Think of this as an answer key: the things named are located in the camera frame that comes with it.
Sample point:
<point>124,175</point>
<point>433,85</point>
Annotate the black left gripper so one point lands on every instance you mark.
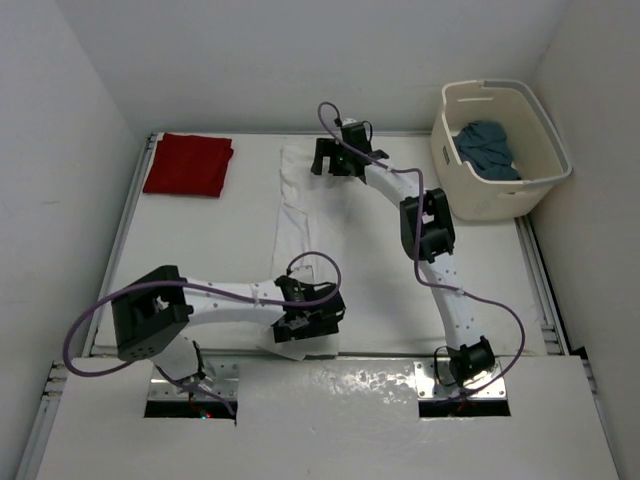
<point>317,327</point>

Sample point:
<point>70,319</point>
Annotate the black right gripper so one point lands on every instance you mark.
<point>326,148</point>

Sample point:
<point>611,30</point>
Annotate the white t shirt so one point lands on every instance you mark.
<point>310,218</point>

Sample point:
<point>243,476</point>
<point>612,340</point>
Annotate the red polo t shirt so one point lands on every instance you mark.
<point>189,165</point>

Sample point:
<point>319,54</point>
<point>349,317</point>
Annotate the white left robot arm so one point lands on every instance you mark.
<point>152,314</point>

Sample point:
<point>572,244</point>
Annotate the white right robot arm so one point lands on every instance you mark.
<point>427,237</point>

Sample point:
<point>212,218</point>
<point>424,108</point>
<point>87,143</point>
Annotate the blue garment in basket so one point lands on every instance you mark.
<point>483,144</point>

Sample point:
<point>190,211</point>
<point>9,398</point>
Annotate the cream plastic laundry basket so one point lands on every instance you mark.
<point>539,155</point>

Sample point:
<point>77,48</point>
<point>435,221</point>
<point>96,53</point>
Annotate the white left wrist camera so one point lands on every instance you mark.
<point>303,274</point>

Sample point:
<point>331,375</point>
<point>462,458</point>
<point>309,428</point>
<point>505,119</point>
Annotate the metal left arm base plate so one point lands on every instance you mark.
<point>222,380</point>

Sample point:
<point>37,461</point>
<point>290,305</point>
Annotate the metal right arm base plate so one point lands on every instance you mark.
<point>434,382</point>

